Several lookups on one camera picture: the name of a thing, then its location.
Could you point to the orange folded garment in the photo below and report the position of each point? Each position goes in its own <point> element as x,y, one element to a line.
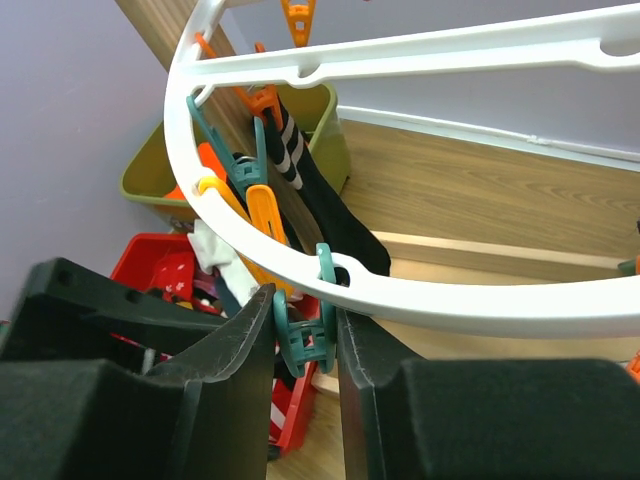
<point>210,164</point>

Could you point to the teal clothes peg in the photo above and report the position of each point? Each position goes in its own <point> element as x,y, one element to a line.
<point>245,171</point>
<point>308,341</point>

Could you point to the red polka dot sock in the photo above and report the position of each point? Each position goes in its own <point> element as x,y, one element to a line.
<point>177,279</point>

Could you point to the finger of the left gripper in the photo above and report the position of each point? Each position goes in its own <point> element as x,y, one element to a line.
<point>100,310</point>

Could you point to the wooden clothes rack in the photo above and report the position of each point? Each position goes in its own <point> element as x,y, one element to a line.
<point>565,302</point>

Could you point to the black striped sock pair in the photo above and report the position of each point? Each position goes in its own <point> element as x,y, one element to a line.
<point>340,229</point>

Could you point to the olive green plastic bin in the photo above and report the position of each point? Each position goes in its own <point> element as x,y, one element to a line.
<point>148,179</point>

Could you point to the orange clothes peg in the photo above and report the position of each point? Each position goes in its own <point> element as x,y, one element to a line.
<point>259,102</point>

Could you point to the white sock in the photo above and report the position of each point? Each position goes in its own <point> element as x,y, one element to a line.
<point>213,252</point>

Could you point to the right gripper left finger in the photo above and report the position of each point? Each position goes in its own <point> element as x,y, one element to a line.
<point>72,407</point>

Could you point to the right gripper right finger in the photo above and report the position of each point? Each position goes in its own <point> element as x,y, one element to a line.
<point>407,417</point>

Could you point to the red plastic tray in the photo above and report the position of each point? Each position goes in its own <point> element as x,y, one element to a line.
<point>292,398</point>

